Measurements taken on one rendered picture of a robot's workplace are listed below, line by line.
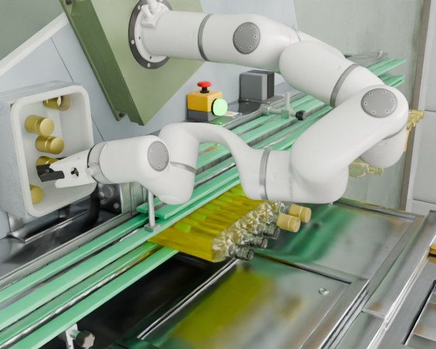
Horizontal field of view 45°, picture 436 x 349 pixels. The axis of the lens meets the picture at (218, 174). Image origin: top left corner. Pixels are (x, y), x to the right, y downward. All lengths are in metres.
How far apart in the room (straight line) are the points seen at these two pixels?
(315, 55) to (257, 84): 0.71
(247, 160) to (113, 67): 0.41
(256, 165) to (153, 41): 0.40
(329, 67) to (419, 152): 6.31
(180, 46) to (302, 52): 0.27
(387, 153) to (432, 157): 6.32
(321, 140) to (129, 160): 0.30
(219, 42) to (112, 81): 0.27
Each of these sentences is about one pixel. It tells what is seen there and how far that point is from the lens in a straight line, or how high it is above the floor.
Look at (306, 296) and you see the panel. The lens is 1.20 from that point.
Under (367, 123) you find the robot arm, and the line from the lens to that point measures 0.80.
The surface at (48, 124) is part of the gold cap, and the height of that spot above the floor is 0.81.
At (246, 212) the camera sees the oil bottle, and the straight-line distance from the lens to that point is 1.20.
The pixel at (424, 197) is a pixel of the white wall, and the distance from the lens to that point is 7.39.
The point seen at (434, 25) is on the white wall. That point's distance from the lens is 6.89.
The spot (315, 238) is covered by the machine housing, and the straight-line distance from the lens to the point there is 1.51.
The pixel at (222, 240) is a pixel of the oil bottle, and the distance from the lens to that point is 1.09.
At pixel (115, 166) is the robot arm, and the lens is 0.89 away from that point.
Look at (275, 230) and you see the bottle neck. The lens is 1.16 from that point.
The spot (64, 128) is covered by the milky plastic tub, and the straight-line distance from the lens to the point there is 1.13.
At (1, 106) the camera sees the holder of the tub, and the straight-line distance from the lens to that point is 0.99.
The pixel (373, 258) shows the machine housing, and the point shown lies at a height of 1.28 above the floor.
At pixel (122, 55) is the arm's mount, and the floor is 0.84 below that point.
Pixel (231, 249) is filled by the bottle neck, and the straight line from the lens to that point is 1.09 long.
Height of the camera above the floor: 1.62
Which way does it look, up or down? 32 degrees down
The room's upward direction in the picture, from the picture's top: 103 degrees clockwise
